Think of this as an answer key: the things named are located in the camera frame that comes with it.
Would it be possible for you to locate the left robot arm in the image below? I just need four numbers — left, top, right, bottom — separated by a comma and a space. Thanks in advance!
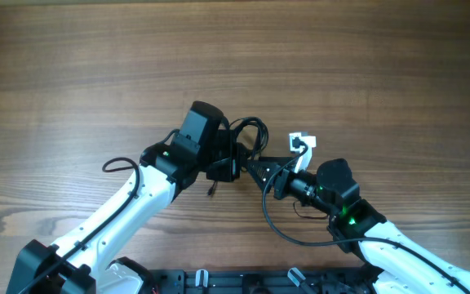
7, 101, 225, 293

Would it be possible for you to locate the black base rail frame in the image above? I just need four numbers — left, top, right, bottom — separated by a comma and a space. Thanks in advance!
150, 268, 375, 294

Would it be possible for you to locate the right camera black cable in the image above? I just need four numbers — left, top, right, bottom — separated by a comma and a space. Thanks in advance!
261, 138, 470, 294

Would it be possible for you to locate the black usb cable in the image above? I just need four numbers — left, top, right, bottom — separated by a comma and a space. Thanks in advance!
206, 116, 270, 197

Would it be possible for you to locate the left camera black cable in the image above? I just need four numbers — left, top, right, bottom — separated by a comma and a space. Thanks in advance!
14, 157, 141, 294

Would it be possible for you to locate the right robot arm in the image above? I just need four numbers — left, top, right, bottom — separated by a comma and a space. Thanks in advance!
246, 158, 470, 293

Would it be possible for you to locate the camera black cable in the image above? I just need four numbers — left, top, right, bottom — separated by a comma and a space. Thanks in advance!
261, 138, 470, 294
14, 157, 141, 294

